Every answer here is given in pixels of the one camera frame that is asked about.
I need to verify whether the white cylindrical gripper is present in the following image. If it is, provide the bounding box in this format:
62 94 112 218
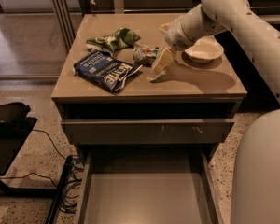
152 16 194 75

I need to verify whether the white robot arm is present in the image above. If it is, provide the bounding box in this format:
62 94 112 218
165 0 280 224

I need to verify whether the grey drawer cabinet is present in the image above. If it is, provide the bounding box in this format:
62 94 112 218
51 14 246 157

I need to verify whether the grey top drawer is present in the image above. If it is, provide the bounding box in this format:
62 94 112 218
62 119 233 145

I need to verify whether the open grey middle drawer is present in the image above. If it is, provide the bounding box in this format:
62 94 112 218
74 148 224 224

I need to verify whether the white bowl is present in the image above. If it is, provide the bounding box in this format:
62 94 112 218
185 36 224 63

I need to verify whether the green chips bag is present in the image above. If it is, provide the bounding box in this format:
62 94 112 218
86 28 141 52

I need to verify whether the blue Kettle chips bag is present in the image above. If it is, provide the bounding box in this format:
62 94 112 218
73 49 141 92

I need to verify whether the black power strip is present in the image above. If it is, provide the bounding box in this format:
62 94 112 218
45 156 72 224

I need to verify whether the black object on side table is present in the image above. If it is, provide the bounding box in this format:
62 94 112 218
0 102 31 124

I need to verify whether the black side table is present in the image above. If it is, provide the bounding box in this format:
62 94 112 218
0 118 57 198

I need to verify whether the black cable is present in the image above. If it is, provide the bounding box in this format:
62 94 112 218
32 128 68 161

